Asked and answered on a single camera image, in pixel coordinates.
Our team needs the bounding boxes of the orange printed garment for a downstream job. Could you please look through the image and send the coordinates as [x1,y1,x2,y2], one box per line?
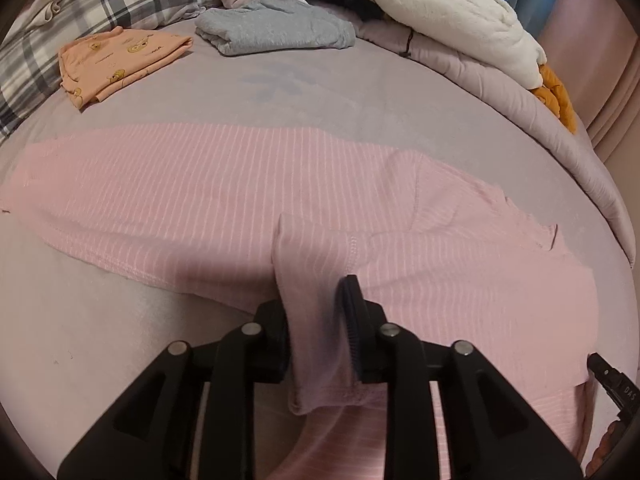
[59,27,195,111]

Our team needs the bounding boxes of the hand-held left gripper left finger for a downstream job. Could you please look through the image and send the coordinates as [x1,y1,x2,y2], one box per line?
[57,302,292,480]

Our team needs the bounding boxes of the pink striped garment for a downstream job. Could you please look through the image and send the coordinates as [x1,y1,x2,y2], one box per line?
[0,122,601,480]

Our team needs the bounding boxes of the white fleece blanket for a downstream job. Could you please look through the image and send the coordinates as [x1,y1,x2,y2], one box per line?
[357,0,548,88]

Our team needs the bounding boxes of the lilac bed sheet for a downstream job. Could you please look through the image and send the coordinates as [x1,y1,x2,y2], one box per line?
[0,5,631,480]

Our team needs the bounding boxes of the grey folded garment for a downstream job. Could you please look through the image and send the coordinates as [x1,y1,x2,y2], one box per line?
[195,0,357,57]

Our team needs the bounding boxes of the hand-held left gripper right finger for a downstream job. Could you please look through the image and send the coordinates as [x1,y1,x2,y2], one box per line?
[336,275,583,480]

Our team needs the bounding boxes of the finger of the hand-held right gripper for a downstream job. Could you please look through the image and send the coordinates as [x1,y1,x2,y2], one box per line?
[587,353,638,423]

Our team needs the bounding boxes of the lilac quilt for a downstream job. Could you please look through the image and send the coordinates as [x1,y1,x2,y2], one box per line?
[310,0,633,261]

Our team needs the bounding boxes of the mustard plush cloth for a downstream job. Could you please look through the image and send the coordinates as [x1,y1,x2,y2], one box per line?
[529,62,578,135]

